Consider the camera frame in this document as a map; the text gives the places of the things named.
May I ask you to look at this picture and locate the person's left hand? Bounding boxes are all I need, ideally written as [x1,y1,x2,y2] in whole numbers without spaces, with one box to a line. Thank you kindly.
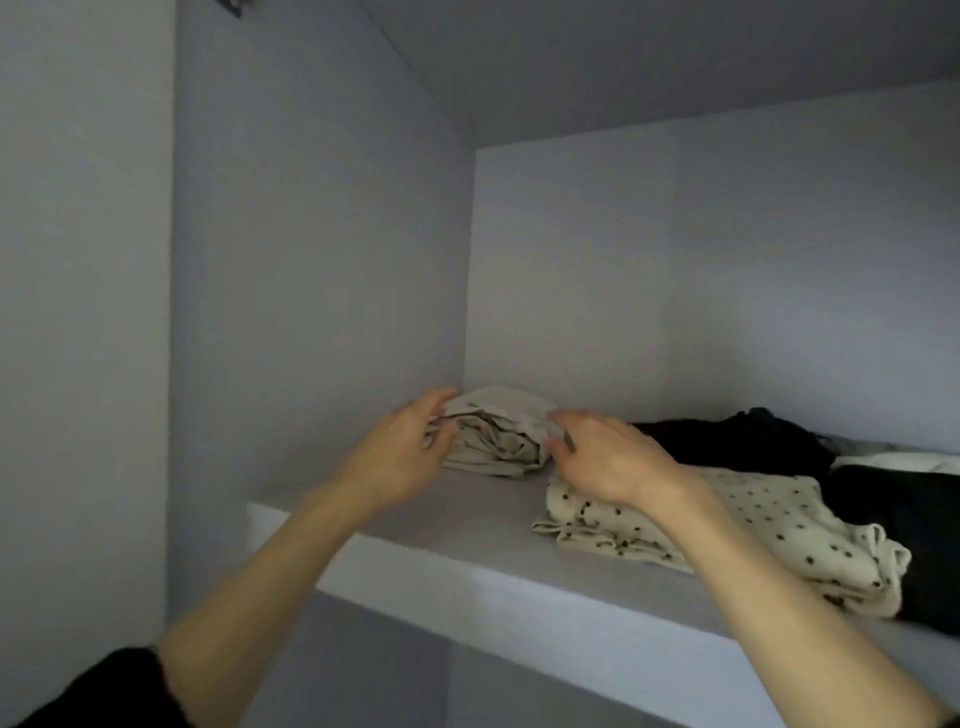
[333,387,462,515]

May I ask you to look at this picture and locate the person's right hand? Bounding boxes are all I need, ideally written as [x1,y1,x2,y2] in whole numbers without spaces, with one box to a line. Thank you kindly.
[543,408,695,515]

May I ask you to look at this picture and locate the black soft trousers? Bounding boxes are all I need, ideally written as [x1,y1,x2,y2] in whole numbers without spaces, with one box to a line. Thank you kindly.
[633,406,839,485]

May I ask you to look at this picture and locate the cream polka dot pants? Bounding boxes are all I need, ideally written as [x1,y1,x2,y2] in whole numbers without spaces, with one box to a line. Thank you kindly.
[529,468,914,621]

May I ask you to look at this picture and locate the light grey wardrobe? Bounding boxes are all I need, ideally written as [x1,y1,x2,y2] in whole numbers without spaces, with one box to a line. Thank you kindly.
[0,0,960,728]

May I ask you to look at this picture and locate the person's left forearm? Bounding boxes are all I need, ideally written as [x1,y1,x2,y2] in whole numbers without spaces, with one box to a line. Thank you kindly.
[15,480,410,728]

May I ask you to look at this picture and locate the person's right forearm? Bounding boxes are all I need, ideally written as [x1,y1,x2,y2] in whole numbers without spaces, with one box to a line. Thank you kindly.
[648,468,960,728]

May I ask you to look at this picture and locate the grey wardrobe shelf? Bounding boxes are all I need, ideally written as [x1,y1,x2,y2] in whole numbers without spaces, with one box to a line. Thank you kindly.
[247,462,960,728]

